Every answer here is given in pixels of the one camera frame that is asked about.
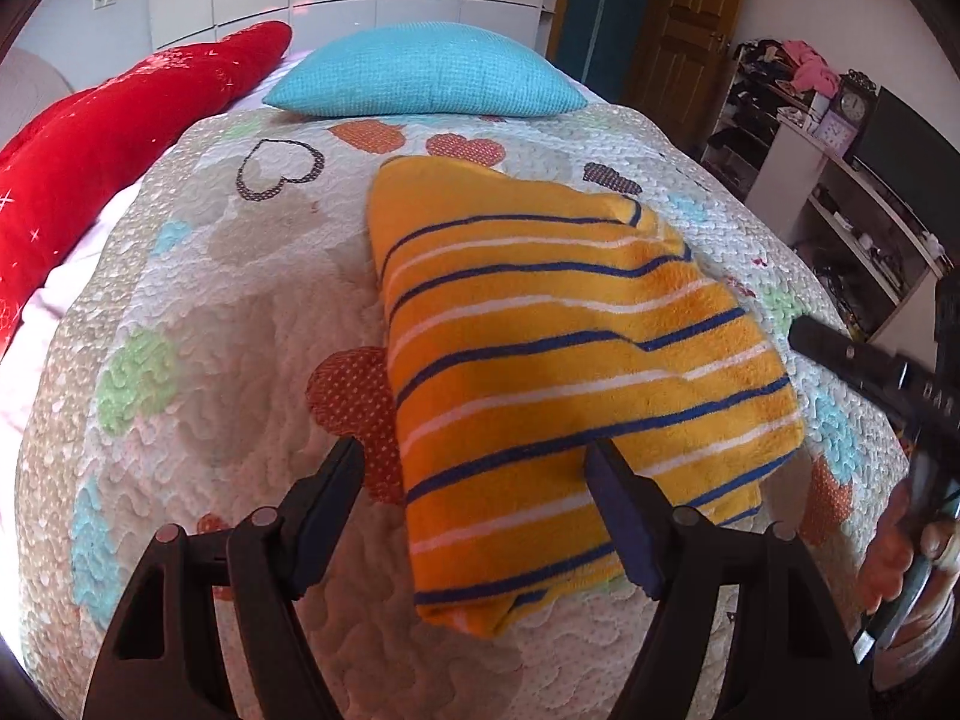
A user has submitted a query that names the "blue pillow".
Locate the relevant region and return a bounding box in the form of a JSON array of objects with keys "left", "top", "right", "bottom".
[{"left": 264, "top": 22, "right": 588, "bottom": 119}]

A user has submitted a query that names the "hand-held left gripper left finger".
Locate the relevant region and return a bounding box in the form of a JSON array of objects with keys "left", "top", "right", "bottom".
[{"left": 81, "top": 435, "right": 366, "bottom": 720}]

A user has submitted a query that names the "white heart-patterned quilt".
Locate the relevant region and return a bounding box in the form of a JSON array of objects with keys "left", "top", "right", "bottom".
[{"left": 15, "top": 101, "right": 923, "bottom": 720}]

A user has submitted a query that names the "orange striped towel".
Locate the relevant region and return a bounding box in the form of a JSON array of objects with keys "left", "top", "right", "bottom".
[{"left": 365, "top": 156, "right": 807, "bottom": 642}]

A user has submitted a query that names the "pale pink bed sheet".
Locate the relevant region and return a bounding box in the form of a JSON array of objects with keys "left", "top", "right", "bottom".
[{"left": 0, "top": 187, "right": 147, "bottom": 436}]

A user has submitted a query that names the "teal curtain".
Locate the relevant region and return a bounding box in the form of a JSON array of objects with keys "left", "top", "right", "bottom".
[{"left": 555, "top": 0, "right": 638, "bottom": 102}]

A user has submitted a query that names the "brown wooden door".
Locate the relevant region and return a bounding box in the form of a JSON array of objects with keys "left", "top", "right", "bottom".
[{"left": 622, "top": 0, "right": 758, "bottom": 151}]

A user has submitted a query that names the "dark ornate clock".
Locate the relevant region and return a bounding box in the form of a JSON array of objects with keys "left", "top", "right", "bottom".
[{"left": 832, "top": 69, "right": 878, "bottom": 125}]

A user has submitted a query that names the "red pillow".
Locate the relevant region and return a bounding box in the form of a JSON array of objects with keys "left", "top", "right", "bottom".
[{"left": 0, "top": 21, "right": 293, "bottom": 357}]

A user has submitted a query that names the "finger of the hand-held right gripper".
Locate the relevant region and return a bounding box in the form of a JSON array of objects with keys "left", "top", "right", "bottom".
[{"left": 787, "top": 315, "right": 912, "bottom": 400}]

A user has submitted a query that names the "pale round headboard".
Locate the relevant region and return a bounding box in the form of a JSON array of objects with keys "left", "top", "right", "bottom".
[{"left": 0, "top": 49, "right": 76, "bottom": 143}]

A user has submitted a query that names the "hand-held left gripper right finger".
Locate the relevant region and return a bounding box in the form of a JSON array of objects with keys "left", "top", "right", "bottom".
[{"left": 585, "top": 439, "right": 875, "bottom": 720}]

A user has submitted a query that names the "white shelf unit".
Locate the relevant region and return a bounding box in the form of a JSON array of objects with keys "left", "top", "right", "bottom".
[{"left": 742, "top": 116, "right": 953, "bottom": 346}]

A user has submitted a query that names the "person's right hand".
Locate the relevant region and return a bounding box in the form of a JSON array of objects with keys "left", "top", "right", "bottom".
[{"left": 859, "top": 478, "right": 960, "bottom": 616}]

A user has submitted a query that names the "purple alarm clock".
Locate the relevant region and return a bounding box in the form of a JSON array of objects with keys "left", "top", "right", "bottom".
[{"left": 817, "top": 109, "right": 860, "bottom": 155}]

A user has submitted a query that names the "black television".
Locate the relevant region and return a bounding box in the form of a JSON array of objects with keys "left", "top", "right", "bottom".
[{"left": 847, "top": 86, "right": 960, "bottom": 241}]

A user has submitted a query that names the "pink cloth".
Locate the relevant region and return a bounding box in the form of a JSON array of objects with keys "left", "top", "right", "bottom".
[{"left": 791, "top": 56, "right": 841, "bottom": 95}]

